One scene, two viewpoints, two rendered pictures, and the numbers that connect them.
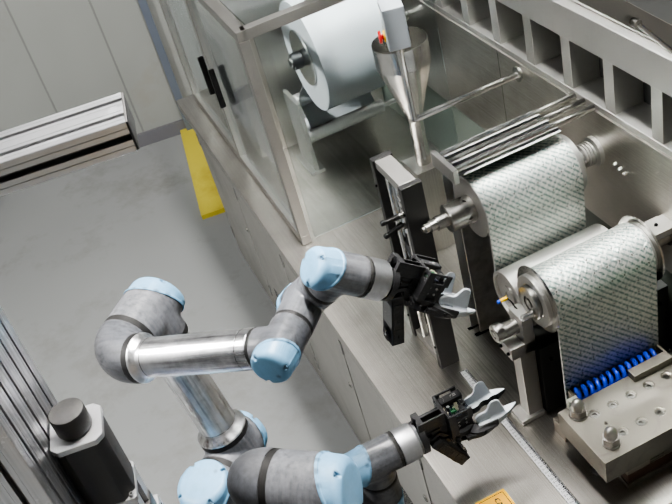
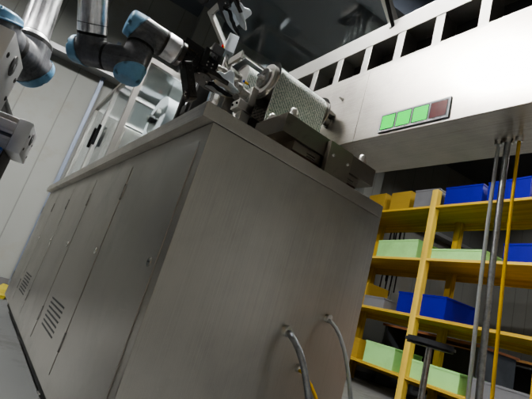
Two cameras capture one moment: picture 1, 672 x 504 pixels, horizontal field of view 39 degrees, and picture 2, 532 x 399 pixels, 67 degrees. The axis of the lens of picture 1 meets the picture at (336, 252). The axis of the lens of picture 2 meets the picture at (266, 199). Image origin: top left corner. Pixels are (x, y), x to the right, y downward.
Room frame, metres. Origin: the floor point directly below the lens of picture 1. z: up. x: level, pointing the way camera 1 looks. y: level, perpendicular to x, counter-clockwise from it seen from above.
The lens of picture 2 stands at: (0.17, -0.05, 0.49)
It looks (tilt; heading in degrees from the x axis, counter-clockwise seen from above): 15 degrees up; 340
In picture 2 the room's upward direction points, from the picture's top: 17 degrees clockwise
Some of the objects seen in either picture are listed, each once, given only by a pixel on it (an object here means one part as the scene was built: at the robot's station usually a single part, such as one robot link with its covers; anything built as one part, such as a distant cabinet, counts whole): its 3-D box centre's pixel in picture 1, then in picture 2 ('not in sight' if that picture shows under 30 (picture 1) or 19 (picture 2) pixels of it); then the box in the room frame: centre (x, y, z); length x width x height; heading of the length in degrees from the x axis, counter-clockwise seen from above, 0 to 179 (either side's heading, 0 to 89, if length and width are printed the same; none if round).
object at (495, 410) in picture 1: (495, 409); (229, 79); (1.27, -0.22, 1.11); 0.09 x 0.03 x 0.06; 94
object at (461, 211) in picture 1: (458, 213); (232, 77); (1.63, -0.28, 1.33); 0.06 x 0.06 x 0.06; 14
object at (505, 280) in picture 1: (557, 272); not in sight; (1.54, -0.45, 1.17); 0.26 x 0.12 x 0.12; 104
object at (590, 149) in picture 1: (582, 156); not in sight; (1.71, -0.58, 1.33); 0.07 x 0.07 x 0.07; 14
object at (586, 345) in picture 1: (609, 338); (292, 127); (1.37, -0.49, 1.11); 0.23 x 0.01 x 0.18; 104
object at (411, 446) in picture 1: (407, 441); (171, 49); (1.26, -0.03, 1.11); 0.08 x 0.05 x 0.08; 13
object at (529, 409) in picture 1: (520, 366); (235, 125); (1.42, -0.31, 1.05); 0.06 x 0.05 x 0.31; 104
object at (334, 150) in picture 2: not in sight; (337, 164); (1.17, -0.59, 0.96); 0.10 x 0.03 x 0.11; 104
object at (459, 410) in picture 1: (442, 422); (196, 62); (1.27, -0.11, 1.12); 0.12 x 0.08 x 0.09; 103
